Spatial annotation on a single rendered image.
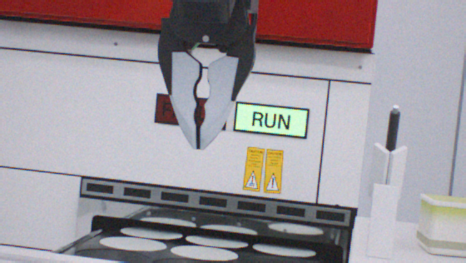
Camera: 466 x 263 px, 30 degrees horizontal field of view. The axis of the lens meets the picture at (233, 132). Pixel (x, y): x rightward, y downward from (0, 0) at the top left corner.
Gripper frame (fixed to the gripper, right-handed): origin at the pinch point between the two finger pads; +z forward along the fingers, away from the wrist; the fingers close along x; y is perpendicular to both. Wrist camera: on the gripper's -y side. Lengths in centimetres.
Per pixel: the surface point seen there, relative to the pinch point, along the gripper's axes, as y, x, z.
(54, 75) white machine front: 58, 36, -4
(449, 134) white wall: 207, -42, 4
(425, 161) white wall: 207, -35, 13
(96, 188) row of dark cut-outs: 59, 27, 14
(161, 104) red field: 58, 17, -1
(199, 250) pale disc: 48, 7, 20
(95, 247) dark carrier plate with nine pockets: 39.4, 20.8, 19.7
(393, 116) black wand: 20.5, -18.2, -3.2
